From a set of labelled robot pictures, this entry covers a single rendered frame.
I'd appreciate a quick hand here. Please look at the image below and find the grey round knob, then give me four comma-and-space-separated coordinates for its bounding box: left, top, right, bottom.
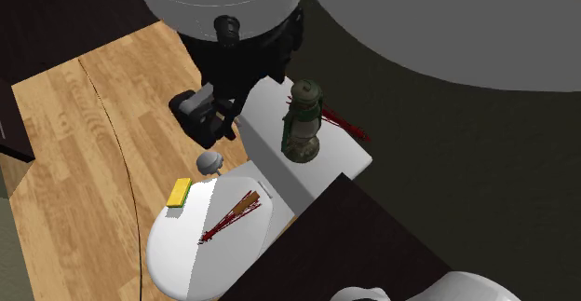
196, 150, 225, 177

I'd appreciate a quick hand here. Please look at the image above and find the yellow green sponge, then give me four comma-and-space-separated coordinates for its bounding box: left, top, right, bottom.
165, 177, 194, 210

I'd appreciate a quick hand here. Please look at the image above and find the red stick bundle brown band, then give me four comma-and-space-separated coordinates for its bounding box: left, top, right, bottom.
197, 189, 263, 246

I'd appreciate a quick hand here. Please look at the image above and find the green oil lantern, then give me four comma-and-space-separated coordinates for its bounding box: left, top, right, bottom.
280, 79, 325, 164

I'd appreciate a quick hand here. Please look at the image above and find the white toilet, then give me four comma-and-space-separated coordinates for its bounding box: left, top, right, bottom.
144, 75, 373, 301

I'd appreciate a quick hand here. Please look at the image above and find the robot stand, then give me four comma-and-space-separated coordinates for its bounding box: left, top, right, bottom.
217, 172, 455, 301

